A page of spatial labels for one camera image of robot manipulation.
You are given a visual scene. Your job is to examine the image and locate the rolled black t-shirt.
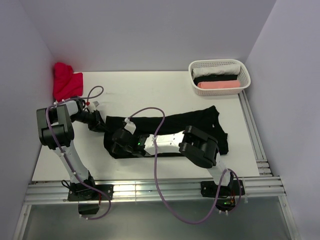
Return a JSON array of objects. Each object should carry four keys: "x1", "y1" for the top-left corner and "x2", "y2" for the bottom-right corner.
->
[{"x1": 193, "y1": 74, "x2": 238, "y2": 86}]

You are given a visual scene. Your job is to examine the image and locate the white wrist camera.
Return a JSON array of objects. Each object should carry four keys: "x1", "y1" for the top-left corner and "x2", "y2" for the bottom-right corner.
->
[
  {"x1": 86, "y1": 101, "x2": 100, "y2": 113},
  {"x1": 124, "y1": 119, "x2": 136, "y2": 135}
]

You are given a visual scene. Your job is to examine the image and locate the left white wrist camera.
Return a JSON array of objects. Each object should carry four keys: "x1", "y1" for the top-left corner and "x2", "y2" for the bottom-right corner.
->
[{"x1": 86, "y1": 101, "x2": 100, "y2": 113}]

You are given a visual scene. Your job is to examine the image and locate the white plastic basket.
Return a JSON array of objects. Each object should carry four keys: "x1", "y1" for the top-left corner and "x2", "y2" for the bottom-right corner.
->
[{"x1": 188, "y1": 59, "x2": 251, "y2": 96}]

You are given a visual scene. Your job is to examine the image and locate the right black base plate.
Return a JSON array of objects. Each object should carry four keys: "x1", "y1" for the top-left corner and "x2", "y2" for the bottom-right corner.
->
[{"x1": 200, "y1": 180, "x2": 246, "y2": 212}]

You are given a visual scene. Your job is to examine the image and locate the rolled pink t-shirt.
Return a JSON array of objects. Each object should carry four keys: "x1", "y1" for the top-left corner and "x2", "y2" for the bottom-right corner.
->
[{"x1": 197, "y1": 80, "x2": 242, "y2": 90}]

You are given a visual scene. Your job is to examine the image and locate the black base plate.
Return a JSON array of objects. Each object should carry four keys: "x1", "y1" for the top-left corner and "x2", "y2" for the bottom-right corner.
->
[
  {"x1": 67, "y1": 183, "x2": 108, "y2": 217},
  {"x1": 200, "y1": 180, "x2": 246, "y2": 212}
]

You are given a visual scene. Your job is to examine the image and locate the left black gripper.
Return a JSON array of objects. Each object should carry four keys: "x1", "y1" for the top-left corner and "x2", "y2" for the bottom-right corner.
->
[{"x1": 70, "y1": 109, "x2": 110, "y2": 133}]

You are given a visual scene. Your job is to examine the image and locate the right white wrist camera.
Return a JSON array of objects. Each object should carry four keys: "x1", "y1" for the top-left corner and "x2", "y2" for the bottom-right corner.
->
[{"x1": 124, "y1": 119, "x2": 136, "y2": 135}]

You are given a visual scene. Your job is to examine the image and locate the rolled white t-shirt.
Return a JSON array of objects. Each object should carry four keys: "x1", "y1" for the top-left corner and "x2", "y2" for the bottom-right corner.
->
[{"x1": 192, "y1": 64, "x2": 241, "y2": 78}]

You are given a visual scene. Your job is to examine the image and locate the red t-shirt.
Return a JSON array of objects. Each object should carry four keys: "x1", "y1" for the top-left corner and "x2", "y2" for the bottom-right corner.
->
[{"x1": 53, "y1": 62, "x2": 84, "y2": 102}]

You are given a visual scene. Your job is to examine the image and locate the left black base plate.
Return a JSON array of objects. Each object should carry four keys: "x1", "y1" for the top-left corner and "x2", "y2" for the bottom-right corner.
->
[{"x1": 67, "y1": 183, "x2": 108, "y2": 217}]

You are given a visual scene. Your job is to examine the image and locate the black t-shirt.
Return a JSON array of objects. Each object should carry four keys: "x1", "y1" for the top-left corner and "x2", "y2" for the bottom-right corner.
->
[
  {"x1": 103, "y1": 105, "x2": 229, "y2": 159},
  {"x1": 193, "y1": 74, "x2": 238, "y2": 86}
]

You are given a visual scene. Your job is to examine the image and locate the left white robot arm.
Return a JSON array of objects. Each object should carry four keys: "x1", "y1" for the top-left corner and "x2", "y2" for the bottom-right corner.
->
[{"x1": 36, "y1": 97, "x2": 107, "y2": 201}]

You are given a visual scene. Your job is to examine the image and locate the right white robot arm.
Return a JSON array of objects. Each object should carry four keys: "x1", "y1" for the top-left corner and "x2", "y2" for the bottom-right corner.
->
[{"x1": 111, "y1": 126, "x2": 234, "y2": 195}]

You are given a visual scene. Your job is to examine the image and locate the aluminium mounting rail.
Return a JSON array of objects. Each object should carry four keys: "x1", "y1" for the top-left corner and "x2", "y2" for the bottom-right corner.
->
[{"x1": 23, "y1": 176, "x2": 286, "y2": 205}]

